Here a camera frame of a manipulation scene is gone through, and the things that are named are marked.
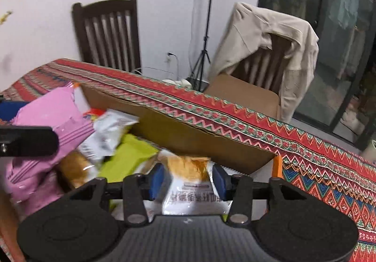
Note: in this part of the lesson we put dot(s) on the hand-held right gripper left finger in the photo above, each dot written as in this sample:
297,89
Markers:
157,181

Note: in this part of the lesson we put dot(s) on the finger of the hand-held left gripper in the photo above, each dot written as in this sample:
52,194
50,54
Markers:
10,111
29,141

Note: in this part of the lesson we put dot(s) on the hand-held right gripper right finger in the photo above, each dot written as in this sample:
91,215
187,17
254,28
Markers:
220,182

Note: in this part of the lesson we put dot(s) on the orange white snack packet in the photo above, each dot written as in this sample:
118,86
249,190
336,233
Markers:
188,191

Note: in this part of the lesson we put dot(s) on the green snack packet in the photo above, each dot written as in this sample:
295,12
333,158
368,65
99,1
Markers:
126,159

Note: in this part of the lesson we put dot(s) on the red cardboard box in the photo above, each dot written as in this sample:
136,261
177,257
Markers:
176,130

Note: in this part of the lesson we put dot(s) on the golden brown snack packet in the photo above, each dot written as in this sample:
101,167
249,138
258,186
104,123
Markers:
76,171

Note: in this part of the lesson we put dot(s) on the red snack packet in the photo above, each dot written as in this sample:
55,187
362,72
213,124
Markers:
92,115

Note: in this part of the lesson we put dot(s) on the red patterned tablecloth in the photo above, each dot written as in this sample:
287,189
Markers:
308,162

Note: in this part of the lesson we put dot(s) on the brown cardboard carton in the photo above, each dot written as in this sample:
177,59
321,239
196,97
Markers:
243,94

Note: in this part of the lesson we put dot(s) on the yellow flower sprig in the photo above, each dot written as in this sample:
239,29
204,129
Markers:
6,17

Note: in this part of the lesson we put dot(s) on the white power adapter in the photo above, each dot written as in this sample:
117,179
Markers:
179,83

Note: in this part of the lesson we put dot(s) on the dark wooden chair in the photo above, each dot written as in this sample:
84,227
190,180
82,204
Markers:
105,33

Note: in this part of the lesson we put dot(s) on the brown wooden chair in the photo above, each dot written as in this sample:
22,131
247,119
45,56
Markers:
264,65

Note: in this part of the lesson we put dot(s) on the studio light on stand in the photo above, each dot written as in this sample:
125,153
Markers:
205,44

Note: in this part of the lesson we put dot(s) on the beige jacket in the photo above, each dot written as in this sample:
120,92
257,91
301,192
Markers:
264,27

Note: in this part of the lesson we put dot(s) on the sliding glass door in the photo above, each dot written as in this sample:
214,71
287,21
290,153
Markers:
337,59

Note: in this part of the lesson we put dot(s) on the wall socket with plug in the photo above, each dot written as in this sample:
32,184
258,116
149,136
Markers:
170,57

